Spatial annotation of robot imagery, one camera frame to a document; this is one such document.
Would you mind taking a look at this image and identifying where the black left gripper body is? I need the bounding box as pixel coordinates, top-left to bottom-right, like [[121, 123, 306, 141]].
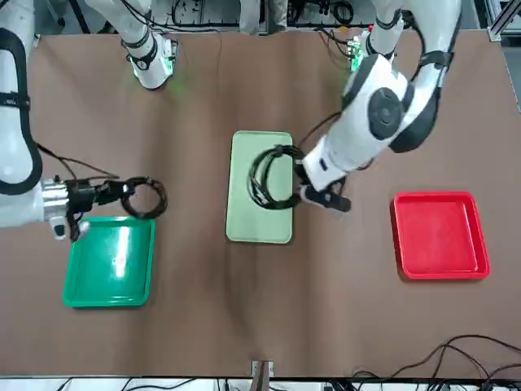
[[299, 182, 352, 213]]

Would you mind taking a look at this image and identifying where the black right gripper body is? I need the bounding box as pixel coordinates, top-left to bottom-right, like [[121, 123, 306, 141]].
[[64, 178, 103, 213]]

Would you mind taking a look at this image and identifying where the green plastic tray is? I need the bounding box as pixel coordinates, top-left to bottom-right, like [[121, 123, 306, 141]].
[[61, 215, 157, 309]]

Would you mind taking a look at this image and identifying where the pale green tray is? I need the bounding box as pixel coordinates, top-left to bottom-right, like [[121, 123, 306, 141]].
[[225, 130, 296, 245]]

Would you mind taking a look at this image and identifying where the red plastic tray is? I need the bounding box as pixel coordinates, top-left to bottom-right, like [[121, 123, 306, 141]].
[[392, 191, 492, 282]]

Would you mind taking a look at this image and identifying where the person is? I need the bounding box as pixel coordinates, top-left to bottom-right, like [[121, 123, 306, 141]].
[[239, 0, 288, 32]]

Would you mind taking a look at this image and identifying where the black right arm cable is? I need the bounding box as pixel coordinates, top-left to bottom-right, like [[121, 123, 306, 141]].
[[0, 28, 121, 195]]

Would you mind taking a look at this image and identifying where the aluminium post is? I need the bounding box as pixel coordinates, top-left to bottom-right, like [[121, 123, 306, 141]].
[[251, 359, 275, 391]]

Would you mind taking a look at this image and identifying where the aluminium frame rail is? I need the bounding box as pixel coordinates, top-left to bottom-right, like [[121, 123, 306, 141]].
[[487, 0, 521, 42]]

